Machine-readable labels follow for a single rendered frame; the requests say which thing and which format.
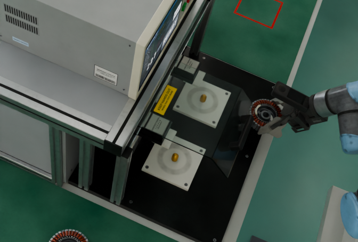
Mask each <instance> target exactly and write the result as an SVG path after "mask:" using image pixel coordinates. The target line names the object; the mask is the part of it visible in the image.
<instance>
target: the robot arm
mask: <svg viewBox="0 0 358 242"><path fill-rule="evenodd" d="M271 96H273V97H275V98H274V99H272V100H271V101H272V102H275V104H280V105H282V106H283V109H282V111H281V112H280V114H281V115H282V116H281V117H275V118H274V119H273V120H272V121H271V122H269V123H267V124H266V125H264V126H263V127H260V129H259V131H258V135H260V134H265V133H269V134H270V135H272V136H274V137H276V138H280V137H282V131H281V130H282V129H283V128H284V127H285V126H286V123H289V124H290V126H291V127H292V128H291V129H292V130H293V131H294V132H295V133H298V132H302V131H306V130H309V129H310V126H311V125H314V124H318V123H323V122H327V121H328V117H329V116H333V115H336V114H337V115H338V124H339V133H340V136H339V138H340V140H341V146H342V150H343V152H344V153H346V154H350V155H355V154H358V81H355V82H349V83H347V84H344V85H341V86H337V87H334V88H330V89H328V90H324V91H321V92H318V93H316V94H313V95H311V96H310V97H309V96H307V95H305V94H303V93H301V92H299V91H297V90H295V89H293V88H292V87H290V86H288V85H286V84H284V83H282V82H280V81H278V82H277V83H276V84H275V86H274V88H273V91H272V93H271ZM301 128H303V129H304V130H300V131H297V130H298V129H301ZM340 213H341V219H342V222H343V225H344V227H345V229H346V231H347V233H348V234H349V235H350V236H351V237H353V238H355V239H358V189H357V191H356V192H347V193H345V194H344V195H343V196H342V198H341V202H340Z"/></svg>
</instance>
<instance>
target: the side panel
mask: <svg viewBox="0 0 358 242"><path fill-rule="evenodd" d="M0 160H3V161H5V162H7V163H9V164H11V165H13V166H16V167H18V168H20V169H22V170H24V171H26V172H29V173H31V174H33V175H35V176H37V177H39V178H41V179H44V180H46V181H48V182H50V183H53V184H56V183H57V184H58V186H59V187H62V185H63V161H62V131H61V130H59V129H57V128H55V127H52V126H50V125H47V124H45V123H43V122H41V121H39V120H36V119H34V118H32V117H30V116H27V115H25V114H23V113H21V112H19V111H16V110H14V109H12V108H10V107H8V106H5V105H3V104H1V103H0Z"/></svg>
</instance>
